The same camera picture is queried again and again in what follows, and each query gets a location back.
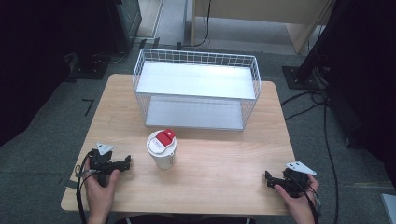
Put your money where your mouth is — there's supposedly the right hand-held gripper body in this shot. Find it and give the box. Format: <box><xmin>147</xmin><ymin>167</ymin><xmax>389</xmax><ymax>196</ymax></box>
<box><xmin>274</xmin><ymin>160</ymin><xmax>318</xmax><ymax>199</ymax></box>

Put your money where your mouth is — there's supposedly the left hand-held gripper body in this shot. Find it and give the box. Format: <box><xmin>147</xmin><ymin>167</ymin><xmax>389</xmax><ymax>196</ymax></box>
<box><xmin>88</xmin><ymin>142</ymin><xmax>127</xmax><ymax>189</ymax></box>

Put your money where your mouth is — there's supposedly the white cup with red lid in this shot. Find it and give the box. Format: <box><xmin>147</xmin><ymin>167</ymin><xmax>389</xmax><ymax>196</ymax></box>
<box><xmin>146</xmin><ymin>128</ymin><xmax>178</xmax><ymax>171</ymax></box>

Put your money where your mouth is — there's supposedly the white wire shelf rack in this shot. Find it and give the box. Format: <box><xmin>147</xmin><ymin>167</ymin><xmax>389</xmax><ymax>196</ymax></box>
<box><xmin>132</xmin><ymin>48</ymin><xmax>262</xmax><ymax>132</ymax></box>

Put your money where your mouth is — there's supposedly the person's right hand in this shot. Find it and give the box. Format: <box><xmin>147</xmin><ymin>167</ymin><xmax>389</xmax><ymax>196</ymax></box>
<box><xmin>274</xmin><ymin>174</ymin><xmax>320</xmax><ymax>217</ymax></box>

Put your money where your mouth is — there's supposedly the person's left hand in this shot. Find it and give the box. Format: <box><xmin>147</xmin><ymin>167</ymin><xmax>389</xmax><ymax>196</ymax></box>
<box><xmin>82</xmin><ymin>157</ymin><xmax>120</xmax><ymax>210</ymax></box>

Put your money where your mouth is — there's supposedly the person's dark clothing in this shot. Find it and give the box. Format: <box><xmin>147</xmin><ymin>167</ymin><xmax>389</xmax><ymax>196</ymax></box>
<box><xmin>114</xmin><ymin>214</ymin><xmax>257</xmax><ymax>224</ymax></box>

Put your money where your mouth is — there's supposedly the pale box corner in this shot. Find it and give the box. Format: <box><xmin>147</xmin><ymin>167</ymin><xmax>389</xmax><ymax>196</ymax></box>
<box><xmin>379</xmin><ymin>192</ymin><xmax>396</xmax><ymax>224</ymax></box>

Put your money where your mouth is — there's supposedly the light wooden cabinet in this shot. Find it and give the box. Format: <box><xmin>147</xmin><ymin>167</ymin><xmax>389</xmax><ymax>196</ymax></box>
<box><xmin>190</xmin><ymin>0</ymin><xmax>335</xmax><ymax>55</ymax></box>

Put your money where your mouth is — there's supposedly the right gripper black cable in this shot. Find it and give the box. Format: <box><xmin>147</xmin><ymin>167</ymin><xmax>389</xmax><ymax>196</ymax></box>
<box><xmin>288</xmin><ymin>174</ymin><xmax>322</xmax><ymax>224</ymax></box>

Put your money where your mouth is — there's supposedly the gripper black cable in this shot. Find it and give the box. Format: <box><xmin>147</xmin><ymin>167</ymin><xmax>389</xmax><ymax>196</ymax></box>
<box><xmin>288</xmin><ymin>174</ymin><xmax>322</xmax><ymax>224</ymax></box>
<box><xmin>75</xmin><ymin>153</ymin><xmax>95</xmax><ymax>224</ymax></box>

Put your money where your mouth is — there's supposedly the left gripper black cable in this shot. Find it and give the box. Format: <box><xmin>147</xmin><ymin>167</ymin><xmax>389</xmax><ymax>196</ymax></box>
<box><xmin>75</xmin><ymin>153</ymin><xmax>95</xmax><ymax>224</ymax></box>

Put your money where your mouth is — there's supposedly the long black floor cable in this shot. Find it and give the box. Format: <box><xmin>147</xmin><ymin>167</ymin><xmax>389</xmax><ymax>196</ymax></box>
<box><xmin>280</xmin><ymin>89</ymin><xmax>341</xmax><ymax>224</ymax></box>

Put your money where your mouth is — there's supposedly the black stand with base plate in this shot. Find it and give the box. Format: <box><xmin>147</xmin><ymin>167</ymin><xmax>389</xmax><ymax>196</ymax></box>
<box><xmin>281</xmin><ymin>0</ymin><xmax>347</xmax><ymax>91</ymax></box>

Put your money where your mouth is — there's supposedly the thin black hanging cable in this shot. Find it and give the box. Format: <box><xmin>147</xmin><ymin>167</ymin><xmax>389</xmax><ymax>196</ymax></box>
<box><xmin>177</xmin><ymin>0</ymin><xmax>213</xmax><ymax>50</ymax></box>

